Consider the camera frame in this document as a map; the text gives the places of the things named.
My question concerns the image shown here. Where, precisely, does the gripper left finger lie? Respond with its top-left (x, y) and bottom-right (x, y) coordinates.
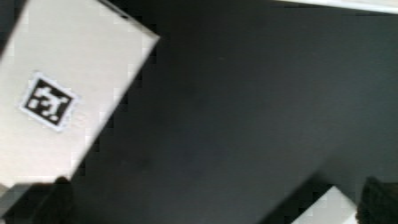
top-left (0, 177), bottom-right (74, 224)

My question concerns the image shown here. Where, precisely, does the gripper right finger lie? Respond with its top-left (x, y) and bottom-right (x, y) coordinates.
top-left (357, 177), bottom-right (398, 224)

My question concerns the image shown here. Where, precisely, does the white door panel with knob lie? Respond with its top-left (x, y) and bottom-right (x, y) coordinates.
top-left (0, 0), bottom-right (160, 186)

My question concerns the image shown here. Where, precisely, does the white cabinet top block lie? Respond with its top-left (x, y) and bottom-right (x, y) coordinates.
top-left (291, 186), bottom-right (357, 224)

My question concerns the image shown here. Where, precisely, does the white bar piece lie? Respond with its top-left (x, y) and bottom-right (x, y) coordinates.
top-left (277, 0), bottom-right (398, 15)

